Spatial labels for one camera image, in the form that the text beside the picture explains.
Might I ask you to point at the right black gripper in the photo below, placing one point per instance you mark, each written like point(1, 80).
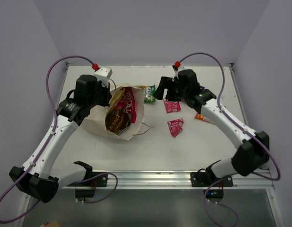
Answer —
point(166, 83)

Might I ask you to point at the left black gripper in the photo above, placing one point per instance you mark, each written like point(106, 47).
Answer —
point(104, 93)

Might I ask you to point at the red snack packet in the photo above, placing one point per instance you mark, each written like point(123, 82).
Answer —
point(175, 126)
point(171, 106)

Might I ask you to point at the green snack packet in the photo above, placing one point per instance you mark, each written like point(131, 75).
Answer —
point(148, 92)

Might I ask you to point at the tan yellow chips bag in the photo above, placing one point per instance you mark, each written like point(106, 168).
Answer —
point(115, 99)

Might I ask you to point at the beige paper bag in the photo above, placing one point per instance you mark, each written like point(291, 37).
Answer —
point(95, 122)

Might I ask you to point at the brown sea salt chips bag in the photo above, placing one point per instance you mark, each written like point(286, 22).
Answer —
point(117, 122)

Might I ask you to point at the pink Real chips bag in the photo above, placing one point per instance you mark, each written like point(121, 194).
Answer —
point(127, 104)

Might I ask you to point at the orange snack packet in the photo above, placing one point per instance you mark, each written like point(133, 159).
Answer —
point(202, 118)

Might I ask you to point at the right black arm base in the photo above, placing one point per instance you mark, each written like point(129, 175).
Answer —
point(202, 178)

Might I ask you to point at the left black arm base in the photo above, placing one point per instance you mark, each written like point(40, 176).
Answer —
point(87, 190)

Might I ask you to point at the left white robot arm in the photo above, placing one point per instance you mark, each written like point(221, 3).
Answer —
point(36, 176)

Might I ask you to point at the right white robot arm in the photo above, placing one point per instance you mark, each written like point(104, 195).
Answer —
point(250, 145)

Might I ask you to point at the brown cardboard piece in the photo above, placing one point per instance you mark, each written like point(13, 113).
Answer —
point(51, 224)

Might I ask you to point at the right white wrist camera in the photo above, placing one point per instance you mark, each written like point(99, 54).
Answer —
point(177, 67)

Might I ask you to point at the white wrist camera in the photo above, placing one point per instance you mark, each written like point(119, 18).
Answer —
point(177, 67)
point(103, 74)

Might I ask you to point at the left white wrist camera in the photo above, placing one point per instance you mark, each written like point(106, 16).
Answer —
point(103, 74)

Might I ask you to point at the aluminium front rail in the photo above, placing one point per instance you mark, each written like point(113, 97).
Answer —
point(182, 180)

